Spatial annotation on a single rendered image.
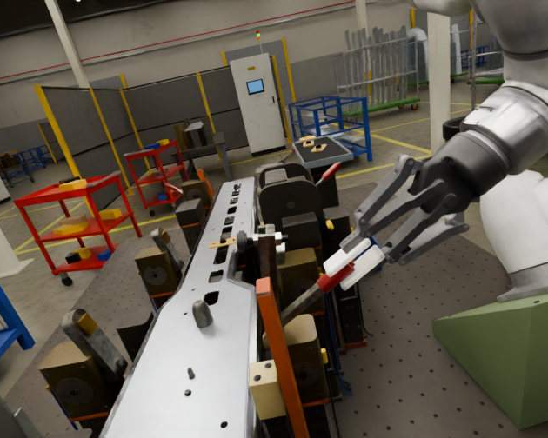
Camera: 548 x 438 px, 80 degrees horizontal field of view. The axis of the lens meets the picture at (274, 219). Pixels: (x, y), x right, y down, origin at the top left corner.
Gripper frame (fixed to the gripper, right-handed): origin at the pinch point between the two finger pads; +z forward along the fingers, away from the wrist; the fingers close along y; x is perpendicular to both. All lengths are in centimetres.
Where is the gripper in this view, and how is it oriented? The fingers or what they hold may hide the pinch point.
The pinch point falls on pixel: (352, 261)
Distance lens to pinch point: 45.3
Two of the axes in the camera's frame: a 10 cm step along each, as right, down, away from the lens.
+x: 0.4, 3.7, -9.3
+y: -7.1, -6.5, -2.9
